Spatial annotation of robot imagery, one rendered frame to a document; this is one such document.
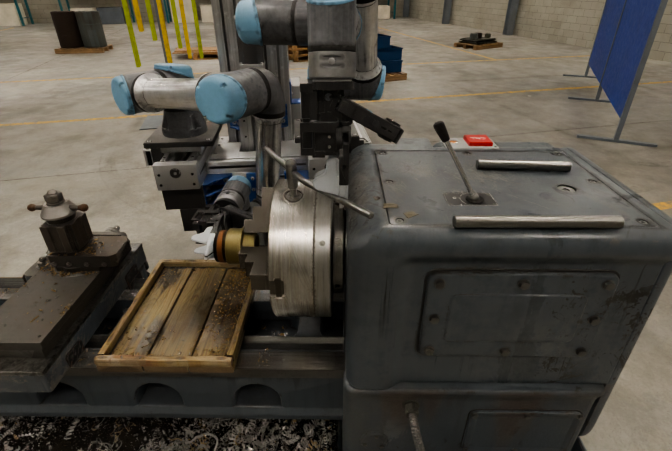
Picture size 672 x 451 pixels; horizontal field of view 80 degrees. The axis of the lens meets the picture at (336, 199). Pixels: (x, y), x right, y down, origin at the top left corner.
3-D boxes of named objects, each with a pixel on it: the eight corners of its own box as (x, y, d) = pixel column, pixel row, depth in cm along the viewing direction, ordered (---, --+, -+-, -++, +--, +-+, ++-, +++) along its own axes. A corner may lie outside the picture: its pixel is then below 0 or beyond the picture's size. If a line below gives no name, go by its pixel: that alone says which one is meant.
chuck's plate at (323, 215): (334, 242, 115) (333, 152, 95) (332, 344, 91) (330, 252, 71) (322, 242, 115) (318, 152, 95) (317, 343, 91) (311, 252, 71)
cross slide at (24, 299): (138, 243, 121) (134, 230, 119) (46, 359, 84) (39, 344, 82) (83, 242, 122) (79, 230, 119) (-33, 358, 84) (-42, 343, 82)
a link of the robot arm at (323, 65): (355, 53, 66) (357, 50, 58) (354, 82, 67) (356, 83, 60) (309, 54, 66) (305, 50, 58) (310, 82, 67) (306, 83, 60)
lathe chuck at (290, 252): (322, 242, 115) (318, 152, 95) (316, 344, 91) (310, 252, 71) (291, 242, 115) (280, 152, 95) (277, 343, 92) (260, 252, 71)
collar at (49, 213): (84, 205, 102) (81, 194, 101) (65, 221, 95) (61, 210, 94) (54, 204, 102) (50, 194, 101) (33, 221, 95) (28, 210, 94)
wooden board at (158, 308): (262, 270, 119) (261, 259, 117) (233, 373, 88) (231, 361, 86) (162, 269, 120) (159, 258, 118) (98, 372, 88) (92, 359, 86)
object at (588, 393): (484, 425, 166) (533, 256, 125) (533, 573, 124) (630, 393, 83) (341, 423, 167) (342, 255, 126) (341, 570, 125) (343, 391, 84)
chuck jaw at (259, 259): (290, 244, 89) (283, 277, 78) (291, 262, 91) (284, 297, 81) (241, 244, 89) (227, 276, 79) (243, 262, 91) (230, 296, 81)
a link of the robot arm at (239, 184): (254, 198, 124) (251, 173, 120) (246, 216, 114) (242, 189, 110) (229, 197, 124) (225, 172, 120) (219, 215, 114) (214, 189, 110)
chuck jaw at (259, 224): (293, 232, 96) (294, 183, 97) (291, 233, 91) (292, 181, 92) (248, 232, 96) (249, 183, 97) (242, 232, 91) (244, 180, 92)
